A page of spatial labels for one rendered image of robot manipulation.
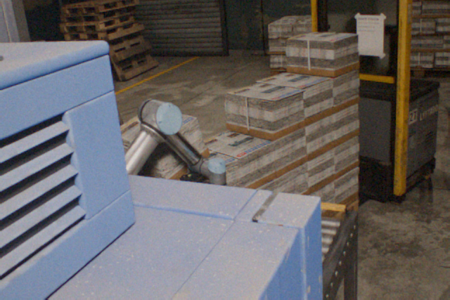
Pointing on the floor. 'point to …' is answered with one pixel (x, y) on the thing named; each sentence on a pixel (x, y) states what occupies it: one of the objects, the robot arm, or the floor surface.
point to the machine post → (313, 257)
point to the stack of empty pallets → (100, 29)
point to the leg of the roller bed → (350, 292)
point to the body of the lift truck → (417, 152)
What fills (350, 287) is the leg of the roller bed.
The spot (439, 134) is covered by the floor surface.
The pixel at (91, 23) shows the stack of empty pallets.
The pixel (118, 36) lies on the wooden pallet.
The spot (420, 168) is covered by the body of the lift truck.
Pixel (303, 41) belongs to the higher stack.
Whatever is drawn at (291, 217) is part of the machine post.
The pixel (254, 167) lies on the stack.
